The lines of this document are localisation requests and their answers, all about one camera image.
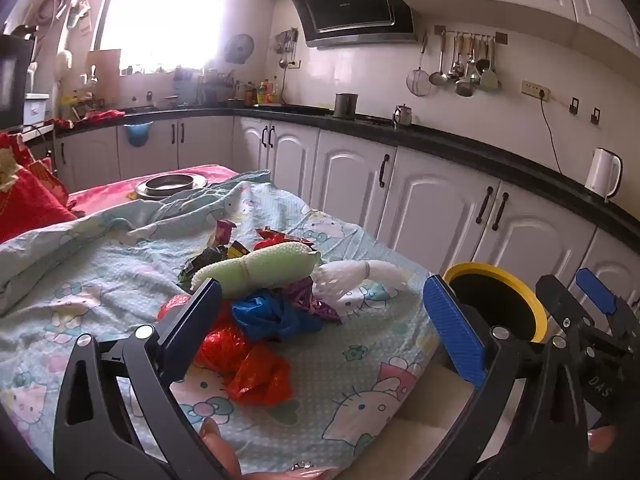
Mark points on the purple foil wrapper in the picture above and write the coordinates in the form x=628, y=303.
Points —
x=305, y=295

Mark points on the red bed sheet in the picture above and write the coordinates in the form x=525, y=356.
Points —
x=100, y=197

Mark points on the yellow snack wrapper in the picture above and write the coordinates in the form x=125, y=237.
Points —
x=237, y=250

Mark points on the white foam net sleeve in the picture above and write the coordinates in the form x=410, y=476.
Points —
x=345, y=275

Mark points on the black range hood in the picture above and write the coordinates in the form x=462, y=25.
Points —
x=350, y=5

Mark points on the black ladle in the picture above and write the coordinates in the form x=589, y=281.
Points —
x=482, y=65

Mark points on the hanging kitchen tools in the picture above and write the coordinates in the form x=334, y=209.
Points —
x=287, y=45

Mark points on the yellow rimmed bin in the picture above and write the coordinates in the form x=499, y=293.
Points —
x=495, y=300

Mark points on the dish rack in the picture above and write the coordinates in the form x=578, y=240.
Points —
x=215, y=87

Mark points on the white plastic box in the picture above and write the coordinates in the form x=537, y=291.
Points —
x=36, y=108

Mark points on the wall power socket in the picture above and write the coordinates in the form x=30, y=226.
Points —
x=535, y=91

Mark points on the blue hanging basin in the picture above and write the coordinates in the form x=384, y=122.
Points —
x=137, y=133

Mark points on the black kitchen countertop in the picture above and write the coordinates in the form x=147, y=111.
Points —
x=500, y=152

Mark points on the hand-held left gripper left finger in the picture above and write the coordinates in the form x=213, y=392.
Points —
x=192, y=320

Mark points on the large metal ladle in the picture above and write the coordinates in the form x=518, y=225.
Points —
x=464, y=86

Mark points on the person's right hand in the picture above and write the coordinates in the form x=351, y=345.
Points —
x=602, y=440

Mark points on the metal skimmer spoon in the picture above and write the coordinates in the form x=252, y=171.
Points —
x=456, y=67

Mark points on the kitchen window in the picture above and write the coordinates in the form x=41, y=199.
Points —
x=165, y=20

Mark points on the row of white cabinet doors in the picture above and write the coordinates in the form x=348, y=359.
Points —
x=435, y=210

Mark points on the red plastic bag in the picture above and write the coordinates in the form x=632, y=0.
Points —
x=255, y=375

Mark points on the small wall fan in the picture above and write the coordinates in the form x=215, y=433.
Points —
x=239, y=49

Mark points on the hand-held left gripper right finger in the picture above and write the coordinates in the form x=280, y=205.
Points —
x=452, y=320

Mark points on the round metal pan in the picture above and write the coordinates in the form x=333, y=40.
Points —
x=170, y=186

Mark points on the utensil wall rail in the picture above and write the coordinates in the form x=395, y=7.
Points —
x=501, y=38

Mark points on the red snack wrapper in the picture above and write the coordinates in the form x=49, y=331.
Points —
x=222, y=232

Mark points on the black appliance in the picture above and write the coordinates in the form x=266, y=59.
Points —
x=12, y=80

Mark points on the red foil wrapper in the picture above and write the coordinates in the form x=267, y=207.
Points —
x=272, y=237

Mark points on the red cushion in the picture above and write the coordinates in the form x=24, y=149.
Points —
x=25, y=195

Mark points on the red cloth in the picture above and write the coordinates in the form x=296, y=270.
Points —
x=102, y=116

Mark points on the black wall hook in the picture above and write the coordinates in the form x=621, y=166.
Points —
x=574, y=105
x=594, y=116

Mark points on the table with patterned cloth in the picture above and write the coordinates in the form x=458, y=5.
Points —
x=100, y=270

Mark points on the pale green spatula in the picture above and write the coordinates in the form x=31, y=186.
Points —
x=490, y=80

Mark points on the cardboard sheet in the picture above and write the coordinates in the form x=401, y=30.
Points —
x=104, y=67

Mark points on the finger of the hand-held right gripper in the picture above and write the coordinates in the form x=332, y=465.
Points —
x=555, y=297
x=595, y=291

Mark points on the group of condiment bottles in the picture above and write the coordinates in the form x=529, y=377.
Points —
x=261, y=92

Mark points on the green foam net sleeve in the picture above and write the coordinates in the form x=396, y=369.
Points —
x=265, y=265

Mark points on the white electric kettle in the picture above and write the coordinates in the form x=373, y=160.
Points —
x=602, y=172

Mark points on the metal teapot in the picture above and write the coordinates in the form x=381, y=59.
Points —
x=402, y=116

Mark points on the dark metal pot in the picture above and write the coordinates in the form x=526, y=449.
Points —
x=345, y=106

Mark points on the blue plastic bag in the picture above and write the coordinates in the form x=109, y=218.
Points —
x=270, y=312

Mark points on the dark snack wrapper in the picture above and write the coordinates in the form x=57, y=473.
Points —
x=200, y=260

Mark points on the person's left hand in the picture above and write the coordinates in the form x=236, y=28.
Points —
x=217, y=445

